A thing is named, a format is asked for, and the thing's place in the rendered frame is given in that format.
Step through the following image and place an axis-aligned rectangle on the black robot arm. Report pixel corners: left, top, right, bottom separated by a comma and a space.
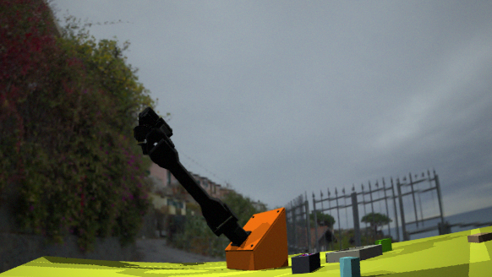
134, 107, 252, 247

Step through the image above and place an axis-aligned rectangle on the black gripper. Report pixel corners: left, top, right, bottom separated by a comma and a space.
138, 112, 148, 155

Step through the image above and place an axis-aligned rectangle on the light blue block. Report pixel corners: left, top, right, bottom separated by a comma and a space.
339, 257, 361, 277

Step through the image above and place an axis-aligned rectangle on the small green block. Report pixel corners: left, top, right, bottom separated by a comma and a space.
375, 238, 392, 253

